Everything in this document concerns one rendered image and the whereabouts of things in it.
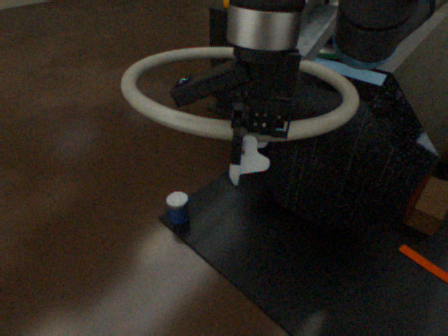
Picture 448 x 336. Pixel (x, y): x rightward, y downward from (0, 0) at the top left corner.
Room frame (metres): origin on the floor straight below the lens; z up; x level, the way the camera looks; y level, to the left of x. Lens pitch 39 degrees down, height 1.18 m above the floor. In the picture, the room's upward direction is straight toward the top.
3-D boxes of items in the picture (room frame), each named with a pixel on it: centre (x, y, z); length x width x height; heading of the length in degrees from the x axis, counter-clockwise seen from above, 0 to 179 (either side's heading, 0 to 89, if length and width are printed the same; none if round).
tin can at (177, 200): (1.02, 0.22, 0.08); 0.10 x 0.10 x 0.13
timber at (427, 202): (1.05, -1.03, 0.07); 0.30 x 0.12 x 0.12; 139
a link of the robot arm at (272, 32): (0.40, -0.05, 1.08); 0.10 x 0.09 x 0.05; 176
